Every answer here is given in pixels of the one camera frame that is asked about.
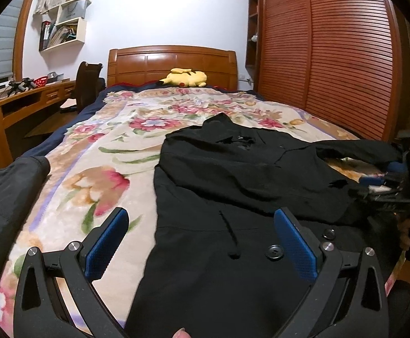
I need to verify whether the black coat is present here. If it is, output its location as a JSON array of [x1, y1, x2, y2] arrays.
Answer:
[[126, 113, 403, 338]]

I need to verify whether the dark cloth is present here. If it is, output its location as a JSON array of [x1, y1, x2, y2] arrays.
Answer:
[[0, 155, 53, 312]]

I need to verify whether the black tripod stand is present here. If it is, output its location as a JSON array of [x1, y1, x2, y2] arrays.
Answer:
[[7, 79, 37, 95]]

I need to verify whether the wooden bed headboard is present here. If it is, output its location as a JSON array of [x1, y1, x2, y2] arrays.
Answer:
[[106, 45, 239, 90]]

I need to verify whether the grey window blind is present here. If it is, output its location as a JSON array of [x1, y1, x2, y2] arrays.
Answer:
[[0, 0, 28, 86]]

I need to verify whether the dark brown chair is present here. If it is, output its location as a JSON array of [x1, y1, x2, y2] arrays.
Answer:
[[59, 61, 106, 114]]

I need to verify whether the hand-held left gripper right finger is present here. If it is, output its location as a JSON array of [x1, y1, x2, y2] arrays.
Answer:
[[272, 208, 391, 338]]

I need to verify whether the wooden louvered wardrobe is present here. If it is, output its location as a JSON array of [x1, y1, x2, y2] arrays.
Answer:
[[245, 0, 404, 143]]

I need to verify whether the wooden window frame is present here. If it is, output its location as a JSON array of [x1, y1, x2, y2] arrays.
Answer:
[[12, 0, 44, 82]]

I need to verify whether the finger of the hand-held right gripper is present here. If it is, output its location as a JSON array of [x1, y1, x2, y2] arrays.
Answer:
[[349, 176, 408, 205], [381, 160, 410, 176]]

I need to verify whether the floral blanket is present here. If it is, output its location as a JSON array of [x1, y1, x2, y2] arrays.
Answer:
[[0, 86, 397, 338]]

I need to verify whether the yellow plush toy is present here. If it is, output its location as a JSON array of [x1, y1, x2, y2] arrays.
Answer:
[[157, 67, 208, 88]]

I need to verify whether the person's right hand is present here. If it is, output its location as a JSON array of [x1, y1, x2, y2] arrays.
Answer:
[[397, 215, 410, 251]]

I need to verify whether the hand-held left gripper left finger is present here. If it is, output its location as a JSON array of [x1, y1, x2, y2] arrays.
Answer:
[[13, 207, 130, 338]]

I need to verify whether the white wall shelf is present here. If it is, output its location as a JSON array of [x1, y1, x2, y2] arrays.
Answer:
[[32, 0, 93, 52]]

